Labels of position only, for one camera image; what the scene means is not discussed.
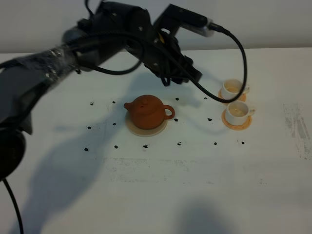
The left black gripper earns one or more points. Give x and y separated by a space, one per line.
162 67

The brown clay teapot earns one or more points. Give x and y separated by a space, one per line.
148 112

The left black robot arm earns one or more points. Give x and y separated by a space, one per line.
111 28

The beige round teapot coaster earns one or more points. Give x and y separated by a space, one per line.
141 132

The far white teacup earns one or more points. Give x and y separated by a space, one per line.
231 87

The white teacup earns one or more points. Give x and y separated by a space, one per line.
231 87
238 112

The far orange cup coaster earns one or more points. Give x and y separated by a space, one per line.
241 98

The orange cup coaster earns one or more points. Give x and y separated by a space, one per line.
241 98
244 126

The near white teacup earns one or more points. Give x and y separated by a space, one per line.
238 112

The near orange cup coaster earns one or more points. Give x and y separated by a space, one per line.
244 126

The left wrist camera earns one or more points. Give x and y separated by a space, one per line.
173 18

